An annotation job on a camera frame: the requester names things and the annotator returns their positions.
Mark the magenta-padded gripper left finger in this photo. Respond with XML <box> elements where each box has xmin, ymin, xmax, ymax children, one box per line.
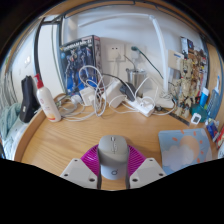
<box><xmin>59</xmin><ymin>143</ymin><xmax>103</xmax><ymax>190</ymax></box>

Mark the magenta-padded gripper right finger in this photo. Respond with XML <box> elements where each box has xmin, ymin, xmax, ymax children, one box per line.
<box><xmin>124</xmin><ymin>143</ymin><xmax>167</xmax><ymax>190</ymax></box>

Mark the grey white computer mouse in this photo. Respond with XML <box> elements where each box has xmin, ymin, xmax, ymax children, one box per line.
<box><xmin>97</xmin><ymin>134</ymin><xmax>130</xmax><ymax>181</ymax></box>

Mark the sky cloud print mouse pad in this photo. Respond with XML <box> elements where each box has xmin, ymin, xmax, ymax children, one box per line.
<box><xmin>157</xmin><ymin>127</ymin><xmax>213</xmax><ymax>176</ymax></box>

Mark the black ruler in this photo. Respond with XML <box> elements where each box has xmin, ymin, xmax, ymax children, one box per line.
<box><xmin>168</xmin><ymin>109</ymin><xmax>191</xmax><ymax>127</ymax></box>

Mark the small white digital clock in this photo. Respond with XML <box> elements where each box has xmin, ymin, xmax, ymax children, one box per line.
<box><xmin>189</xmin><ymin>113</ymin><xmax>203</xmax><ymax>126</ymax></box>

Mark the white charger block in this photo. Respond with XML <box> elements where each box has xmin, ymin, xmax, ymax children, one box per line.
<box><xmin>79</xmin><ymin>86</ymin><xmax>98</xmax><ymax>107</ymax></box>

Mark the white red pump lotion bottle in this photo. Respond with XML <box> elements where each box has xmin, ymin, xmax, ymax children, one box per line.
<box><xmin>33</xmin><ymin>73</ymin><xmax>62</xmax><ymax>123</ymax></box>

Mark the blue drink carton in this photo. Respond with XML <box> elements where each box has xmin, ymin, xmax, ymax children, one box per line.
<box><xmin>205</xmin><ymin>119</ymin><xmax>219</xmax><ymax>139</ymax></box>

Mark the red chips can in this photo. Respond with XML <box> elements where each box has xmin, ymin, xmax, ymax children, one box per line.
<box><xmin>214</xmin><ymin>124</ymin><xmax>224</xmax><ymax>149</ymax></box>

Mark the white power adapter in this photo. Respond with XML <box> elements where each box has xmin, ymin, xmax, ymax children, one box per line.
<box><xmin>103</xmin><ymin>79</ymin><xmax>126</xmax><ymax>108</ymax></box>

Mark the black power adapter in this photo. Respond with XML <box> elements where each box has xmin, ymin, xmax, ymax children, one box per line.
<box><xmin>119</xmin><ymin>82</ymin><xmax>137</xmax><ymax>102</ymax></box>

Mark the teal blanket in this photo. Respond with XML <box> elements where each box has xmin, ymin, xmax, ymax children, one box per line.
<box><xmin>0</xmin><ymin>103</ymin><xmax>22</xmax><ymax>139</ymax></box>

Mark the black bag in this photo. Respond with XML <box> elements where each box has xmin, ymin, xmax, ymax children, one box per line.
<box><xmin>18</xmin><ymin>75</ymin><xmax>41</xmax><ymax>124</ymax></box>

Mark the blue white-capped tube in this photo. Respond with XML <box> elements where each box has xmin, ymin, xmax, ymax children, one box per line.
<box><xmin>199</xmin><ymin>87</ymin><xmax>210</xmax><ymax>108</ymax></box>

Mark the steel cup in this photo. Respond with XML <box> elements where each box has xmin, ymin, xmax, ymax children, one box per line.
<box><xmin>125</xmin><ymin>68</ymin><xmax>148</xmax><ymax>89</ymax></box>

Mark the blue robot model kit box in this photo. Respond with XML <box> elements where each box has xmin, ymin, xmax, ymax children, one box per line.
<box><xmin>59</xmin><ymin>34</ymin><xmax>103</xmax><ymax>96</ymax></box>

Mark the white desk lamp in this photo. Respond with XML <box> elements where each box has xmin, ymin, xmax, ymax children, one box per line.
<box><xmin>78</xmin><ymin>13</ymin><xmax>176</xmax><ymax>109</ymax></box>

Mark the colourful picture collage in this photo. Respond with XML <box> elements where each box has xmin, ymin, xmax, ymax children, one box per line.
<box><xmin>179</xmin><ymin>35</ymin><xmax>209</xmax><ymax>98</ymax></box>

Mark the wooden shelf unit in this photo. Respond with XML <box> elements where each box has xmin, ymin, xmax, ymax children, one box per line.
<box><xmin>43</xmin><ymin>0</ymin><xmax>208</xmax><ymax>19</ymax></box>

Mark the white cable bundle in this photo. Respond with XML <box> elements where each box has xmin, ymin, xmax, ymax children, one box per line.
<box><xmin>58</xmin><ymin>64</ymin><xmax>108</xmax><ymax>123</ymax></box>

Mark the white blue wall card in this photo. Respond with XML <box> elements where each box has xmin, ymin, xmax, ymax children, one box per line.
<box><xmin>167</xmin><ymin>49</ymin><xmax>184</xmax><ymax>71</ymax></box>

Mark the white wall socket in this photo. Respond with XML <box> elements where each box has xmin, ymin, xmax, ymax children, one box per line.
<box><xmin>106</xmin><ymin>43</ymin><xmax>126</xmax><ymax>62</ymax></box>

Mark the black cable teal plug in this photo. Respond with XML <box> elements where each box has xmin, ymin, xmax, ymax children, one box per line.
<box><xmin>130</xmin><ymin>45</ymin><xmax>165</xmax><ymax>80</ymax></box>

